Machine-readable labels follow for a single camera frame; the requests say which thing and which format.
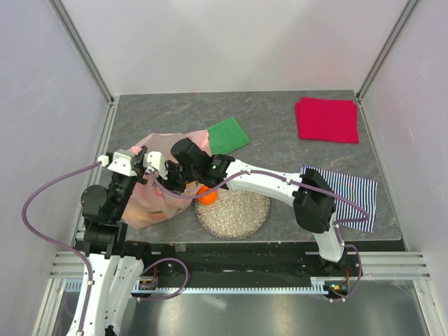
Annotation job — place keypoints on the red cloth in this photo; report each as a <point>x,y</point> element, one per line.
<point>328,120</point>

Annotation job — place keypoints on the grey slotted cable duct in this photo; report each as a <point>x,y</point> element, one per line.
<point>316,288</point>

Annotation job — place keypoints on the green cloth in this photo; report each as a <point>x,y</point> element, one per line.
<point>226,137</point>

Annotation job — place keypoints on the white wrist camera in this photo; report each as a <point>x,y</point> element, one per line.
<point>155,161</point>
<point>121,162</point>

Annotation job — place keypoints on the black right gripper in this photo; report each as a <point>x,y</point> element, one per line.
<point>169,183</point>

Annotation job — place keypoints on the round speckled plate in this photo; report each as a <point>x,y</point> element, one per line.
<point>234,215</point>

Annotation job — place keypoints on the orange tangerine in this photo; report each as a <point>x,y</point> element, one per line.
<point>206,196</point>

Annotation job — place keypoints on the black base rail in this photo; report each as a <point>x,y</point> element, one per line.
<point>237,264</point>

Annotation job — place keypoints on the blue white striped cloth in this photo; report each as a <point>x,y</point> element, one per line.
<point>359,190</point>

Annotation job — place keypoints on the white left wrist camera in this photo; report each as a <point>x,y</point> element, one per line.
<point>121,162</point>

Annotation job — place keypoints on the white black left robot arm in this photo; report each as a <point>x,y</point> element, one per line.
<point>114,263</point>

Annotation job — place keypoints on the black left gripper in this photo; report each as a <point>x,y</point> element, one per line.
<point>138,170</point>

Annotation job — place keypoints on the pink plastic bag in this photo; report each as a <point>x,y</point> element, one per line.
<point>148,205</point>

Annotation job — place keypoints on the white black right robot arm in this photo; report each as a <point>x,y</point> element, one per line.
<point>308,193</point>

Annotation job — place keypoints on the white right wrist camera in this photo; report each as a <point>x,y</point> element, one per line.
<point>155,161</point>

